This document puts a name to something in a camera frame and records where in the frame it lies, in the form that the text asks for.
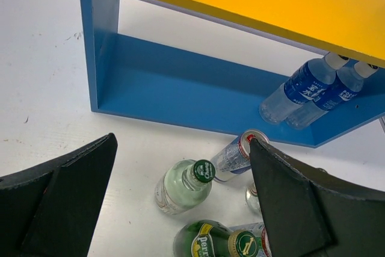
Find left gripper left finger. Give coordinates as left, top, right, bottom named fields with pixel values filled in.
left=1, top=133, right=117, bottom=256

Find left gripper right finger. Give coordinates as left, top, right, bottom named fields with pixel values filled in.
left=250, top=138, right=384, bottom=256

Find green Perrier bottle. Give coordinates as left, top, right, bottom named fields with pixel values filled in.
left=173, top=220, right=259, bottom=256

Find blue and yellow shelf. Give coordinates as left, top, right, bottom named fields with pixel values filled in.
left=80, top=0, right=384, bottom=147

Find front Red Bull can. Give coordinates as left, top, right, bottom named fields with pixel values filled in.
left=229, top=221, right=272, bottom=257

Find red bull can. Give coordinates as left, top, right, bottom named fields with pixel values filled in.
left=229, top=221, right=272, bottom=257
left=211, top=129, right=270, bottom=182

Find right clear Chang bottle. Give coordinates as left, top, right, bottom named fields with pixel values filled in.
left=245, top=182, right=261, bottom=215

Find clear chang bottle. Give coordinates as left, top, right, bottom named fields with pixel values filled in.
left=155, top=159, right=216, bottom=215
left=245, top=182, right=261, bottom=215

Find rear Red Bull can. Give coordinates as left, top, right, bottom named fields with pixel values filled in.
left=211, top=129, right=270, bottom=182

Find left clear Chang bottle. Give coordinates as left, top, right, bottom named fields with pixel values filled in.
left=155, top=159, right=216, bottom=215

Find left Pocari Sweat bottle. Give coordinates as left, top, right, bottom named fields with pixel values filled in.
left=259, top=52, right=350, bottom=125

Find pocari sweat bottle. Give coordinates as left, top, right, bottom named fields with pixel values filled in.
left=286, top=61, right=379, bottom=130
left=259, top=52, right=350, bottom=125

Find right Pocari Sweat bottle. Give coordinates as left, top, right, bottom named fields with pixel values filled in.
left=286, top=61, right=379, bottom=130

